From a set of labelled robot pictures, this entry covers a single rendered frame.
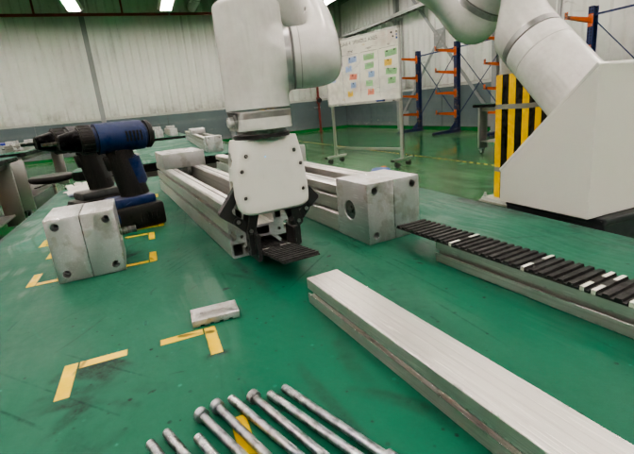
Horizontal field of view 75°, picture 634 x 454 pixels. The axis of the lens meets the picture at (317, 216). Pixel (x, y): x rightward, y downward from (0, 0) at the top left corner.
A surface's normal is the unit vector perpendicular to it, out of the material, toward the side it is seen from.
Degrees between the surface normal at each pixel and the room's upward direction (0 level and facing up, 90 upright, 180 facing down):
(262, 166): 90
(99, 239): 90
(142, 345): 0
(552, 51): 62
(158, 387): 0
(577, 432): 0
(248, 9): 90
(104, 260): 90
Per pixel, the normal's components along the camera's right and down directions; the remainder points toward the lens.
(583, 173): -0.92, 0.18
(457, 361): -0.09, -0.96
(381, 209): 0.47, 0.19
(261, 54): 0.27, 0.23
